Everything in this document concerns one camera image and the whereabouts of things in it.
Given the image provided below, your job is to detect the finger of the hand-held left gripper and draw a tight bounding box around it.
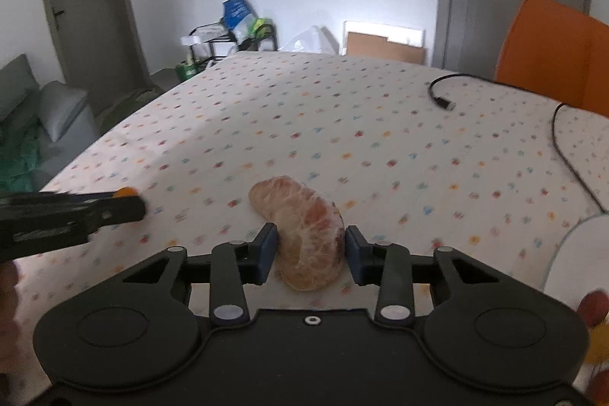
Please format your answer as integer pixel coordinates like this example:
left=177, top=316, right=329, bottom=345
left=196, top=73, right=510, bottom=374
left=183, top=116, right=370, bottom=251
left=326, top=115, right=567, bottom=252
left=88, top=192, right=147, bottom=232

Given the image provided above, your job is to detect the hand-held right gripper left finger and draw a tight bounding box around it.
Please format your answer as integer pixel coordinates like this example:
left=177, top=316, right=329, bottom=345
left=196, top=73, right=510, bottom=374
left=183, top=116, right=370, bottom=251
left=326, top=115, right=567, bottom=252
left=119, top=223, right=279, bottom=327

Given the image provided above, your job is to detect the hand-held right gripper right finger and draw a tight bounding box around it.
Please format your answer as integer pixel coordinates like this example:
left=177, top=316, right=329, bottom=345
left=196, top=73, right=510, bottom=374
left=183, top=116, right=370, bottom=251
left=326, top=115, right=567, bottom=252
left=345, top=225, right=496, bottom=327

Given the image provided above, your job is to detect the white plate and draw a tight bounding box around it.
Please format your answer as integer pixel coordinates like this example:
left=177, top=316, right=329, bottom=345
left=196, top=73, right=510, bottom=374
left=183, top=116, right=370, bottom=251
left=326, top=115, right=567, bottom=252
left=542, top=213, right=609, bottom=390

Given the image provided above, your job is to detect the red plum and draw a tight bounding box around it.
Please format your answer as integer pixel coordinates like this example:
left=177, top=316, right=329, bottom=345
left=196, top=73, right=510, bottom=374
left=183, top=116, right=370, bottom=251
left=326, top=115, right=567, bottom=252
left=578, top=290, right=609, bottom=328

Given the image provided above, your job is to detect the person's left hand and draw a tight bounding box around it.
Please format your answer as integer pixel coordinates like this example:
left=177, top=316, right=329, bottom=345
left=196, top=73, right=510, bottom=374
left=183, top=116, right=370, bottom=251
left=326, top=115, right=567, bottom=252
left=0, top=262, right=21, bottom=340

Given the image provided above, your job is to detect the teal patterned blanket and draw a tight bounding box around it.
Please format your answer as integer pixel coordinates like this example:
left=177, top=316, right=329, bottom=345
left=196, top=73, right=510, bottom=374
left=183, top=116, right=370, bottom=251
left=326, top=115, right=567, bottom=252
left=0, top=121, right=48, bottom=193

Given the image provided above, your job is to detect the grey sofa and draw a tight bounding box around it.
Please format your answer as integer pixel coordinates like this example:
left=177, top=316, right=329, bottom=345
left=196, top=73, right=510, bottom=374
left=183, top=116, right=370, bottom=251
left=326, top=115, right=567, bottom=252
left=0, top=54, right=100, bottom=193

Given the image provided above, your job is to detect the floral tablecloth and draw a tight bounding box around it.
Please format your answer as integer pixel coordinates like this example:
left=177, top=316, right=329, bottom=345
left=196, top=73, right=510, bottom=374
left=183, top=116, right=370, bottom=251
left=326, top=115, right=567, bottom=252
left=14, top=51, right=609, bottom=340

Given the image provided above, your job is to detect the green box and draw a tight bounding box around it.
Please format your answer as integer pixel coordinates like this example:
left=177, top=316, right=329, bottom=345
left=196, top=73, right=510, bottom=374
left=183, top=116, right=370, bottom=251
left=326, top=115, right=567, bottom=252
left=176, top=59, right=201, bottom=81

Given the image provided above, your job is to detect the black metal rack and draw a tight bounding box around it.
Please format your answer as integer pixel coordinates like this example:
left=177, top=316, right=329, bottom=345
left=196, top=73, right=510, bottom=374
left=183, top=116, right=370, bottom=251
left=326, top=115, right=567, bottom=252
left=190, top=23, right=279, bottom=69

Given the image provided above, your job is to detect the cardboard sheet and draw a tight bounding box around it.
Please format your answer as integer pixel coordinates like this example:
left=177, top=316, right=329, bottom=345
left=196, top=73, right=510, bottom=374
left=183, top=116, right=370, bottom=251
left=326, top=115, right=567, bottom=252
left=346, top=32, right=425, bottom=64

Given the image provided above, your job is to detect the grey-brown interior door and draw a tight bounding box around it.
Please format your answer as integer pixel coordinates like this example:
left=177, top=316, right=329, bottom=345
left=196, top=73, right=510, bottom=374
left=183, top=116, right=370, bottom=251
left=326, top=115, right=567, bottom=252
left=37, top=0, right=150, bottom=112

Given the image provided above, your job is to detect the clear plastic bag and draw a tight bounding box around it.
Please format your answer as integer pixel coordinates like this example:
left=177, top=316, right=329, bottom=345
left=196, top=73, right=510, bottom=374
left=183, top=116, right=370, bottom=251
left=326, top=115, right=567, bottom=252
left=281, top=25, right=341, bottom=55

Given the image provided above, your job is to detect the white framed board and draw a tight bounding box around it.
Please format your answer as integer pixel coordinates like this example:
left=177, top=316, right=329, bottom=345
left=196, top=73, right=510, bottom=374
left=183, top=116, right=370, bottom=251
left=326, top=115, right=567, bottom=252
left=343, top=21, right=424, bottom=64

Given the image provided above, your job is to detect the blue plastic bag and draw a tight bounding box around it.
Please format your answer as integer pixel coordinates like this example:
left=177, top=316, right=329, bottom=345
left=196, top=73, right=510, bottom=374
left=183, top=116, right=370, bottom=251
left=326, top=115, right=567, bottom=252
left=223, top=0, right=253, bottom=33

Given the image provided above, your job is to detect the orange chair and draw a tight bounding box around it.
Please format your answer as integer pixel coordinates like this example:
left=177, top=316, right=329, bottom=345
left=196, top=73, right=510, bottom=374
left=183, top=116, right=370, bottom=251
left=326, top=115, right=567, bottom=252
left=495, top=0, right=609, bottom=119

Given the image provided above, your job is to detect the black cable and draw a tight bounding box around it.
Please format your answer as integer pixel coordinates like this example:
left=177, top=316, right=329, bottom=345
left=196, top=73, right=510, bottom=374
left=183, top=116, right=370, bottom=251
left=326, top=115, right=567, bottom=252
left=428, top=74, right=609, bottom=215

